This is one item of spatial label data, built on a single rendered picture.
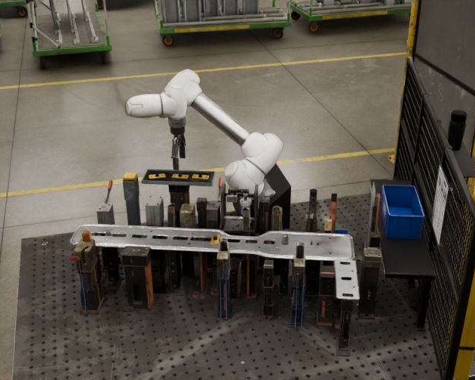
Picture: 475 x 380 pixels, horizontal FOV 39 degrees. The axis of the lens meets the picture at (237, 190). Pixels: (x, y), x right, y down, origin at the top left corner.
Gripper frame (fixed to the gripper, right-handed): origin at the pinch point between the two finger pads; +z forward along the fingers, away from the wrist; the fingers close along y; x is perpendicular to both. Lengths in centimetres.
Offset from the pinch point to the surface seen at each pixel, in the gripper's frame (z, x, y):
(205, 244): 24.7, 21.1, 37.0
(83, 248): 19, -32, 58
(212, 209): 17.0, 20.7, 16.3
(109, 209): 18.8, -31.8, 21.8
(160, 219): 22.1, -5.3, 22.3
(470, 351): 39, 141, 76
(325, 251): 25, 78, 33
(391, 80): 125, 133, -508
